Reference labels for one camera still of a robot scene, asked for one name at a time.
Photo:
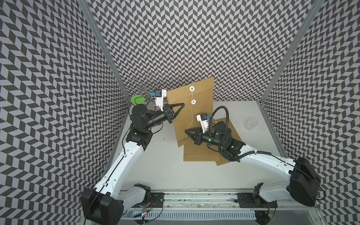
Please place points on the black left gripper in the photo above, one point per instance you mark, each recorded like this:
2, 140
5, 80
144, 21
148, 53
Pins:
169, 113

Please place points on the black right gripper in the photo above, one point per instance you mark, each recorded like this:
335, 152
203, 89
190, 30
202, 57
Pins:
197, 137

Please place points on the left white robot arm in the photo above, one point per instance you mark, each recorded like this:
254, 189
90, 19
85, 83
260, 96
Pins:
136, 143

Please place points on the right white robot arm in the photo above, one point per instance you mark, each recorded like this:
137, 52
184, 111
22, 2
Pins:
299, 181

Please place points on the green plastic goblet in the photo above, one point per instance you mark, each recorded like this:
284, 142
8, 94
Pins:
138, 99

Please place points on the clear plastic cup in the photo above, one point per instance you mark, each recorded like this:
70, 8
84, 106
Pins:
251, 123

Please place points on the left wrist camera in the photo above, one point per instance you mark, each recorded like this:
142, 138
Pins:
158, 96

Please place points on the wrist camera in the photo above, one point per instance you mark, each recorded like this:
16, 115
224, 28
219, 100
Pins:
204, 121
158, 96

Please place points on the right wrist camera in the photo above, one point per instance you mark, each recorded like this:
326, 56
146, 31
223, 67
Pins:
204, 121

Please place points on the metal wire cup rack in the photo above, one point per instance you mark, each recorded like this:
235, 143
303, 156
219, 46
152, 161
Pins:
141, 84

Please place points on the aluminium front rail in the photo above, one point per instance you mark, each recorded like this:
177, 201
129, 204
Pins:
178, 200

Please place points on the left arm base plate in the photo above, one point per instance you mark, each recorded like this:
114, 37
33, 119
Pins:
154, 200

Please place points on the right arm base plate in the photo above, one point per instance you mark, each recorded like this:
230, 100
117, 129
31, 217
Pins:
247, 200

